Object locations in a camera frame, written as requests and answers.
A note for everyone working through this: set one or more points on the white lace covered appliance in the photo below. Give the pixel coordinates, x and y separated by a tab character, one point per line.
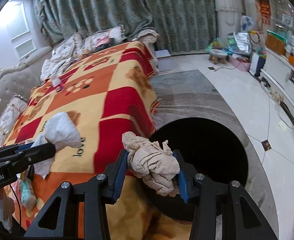
229	14

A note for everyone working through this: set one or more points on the cylindrical bolster pillow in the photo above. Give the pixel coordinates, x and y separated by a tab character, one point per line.
14	109

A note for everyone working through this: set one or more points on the small wooden stool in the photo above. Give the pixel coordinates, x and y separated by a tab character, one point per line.
218	55

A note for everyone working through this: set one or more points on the patterned fleece blanket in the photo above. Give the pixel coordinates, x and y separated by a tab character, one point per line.
105	94

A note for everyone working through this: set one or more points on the brown paper gift bag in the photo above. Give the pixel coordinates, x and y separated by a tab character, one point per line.
275	42

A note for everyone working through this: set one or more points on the beige tissue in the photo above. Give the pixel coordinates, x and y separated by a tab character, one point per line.
152	162

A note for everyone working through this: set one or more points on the grey tufted headboard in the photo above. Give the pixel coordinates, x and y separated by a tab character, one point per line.
21	79

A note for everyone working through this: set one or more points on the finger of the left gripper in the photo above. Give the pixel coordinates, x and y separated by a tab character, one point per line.
18	157

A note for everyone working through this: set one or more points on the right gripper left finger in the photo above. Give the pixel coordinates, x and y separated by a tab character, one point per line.
104	189

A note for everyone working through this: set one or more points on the white quilted bedding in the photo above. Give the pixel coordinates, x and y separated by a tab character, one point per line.
62	57

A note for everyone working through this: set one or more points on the teal tissue pack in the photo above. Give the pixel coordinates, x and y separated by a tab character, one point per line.
27	195

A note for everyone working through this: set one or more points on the floral pillow with clothes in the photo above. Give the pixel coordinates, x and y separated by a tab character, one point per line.
113	36

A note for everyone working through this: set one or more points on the white tv cabinet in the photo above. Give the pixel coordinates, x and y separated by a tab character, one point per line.
278	78

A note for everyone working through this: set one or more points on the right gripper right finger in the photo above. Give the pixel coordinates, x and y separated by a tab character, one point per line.
200	190

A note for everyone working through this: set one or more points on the black round trash bin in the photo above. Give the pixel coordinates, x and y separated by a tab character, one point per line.
212	148

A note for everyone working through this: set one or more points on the grey patterned rug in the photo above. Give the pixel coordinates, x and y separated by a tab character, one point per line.
223	189

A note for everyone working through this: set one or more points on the silver foil bag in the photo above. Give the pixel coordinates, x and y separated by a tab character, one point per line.
243	44

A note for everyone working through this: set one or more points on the white pink pill bottle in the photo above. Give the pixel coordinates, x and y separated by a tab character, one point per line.
56	83

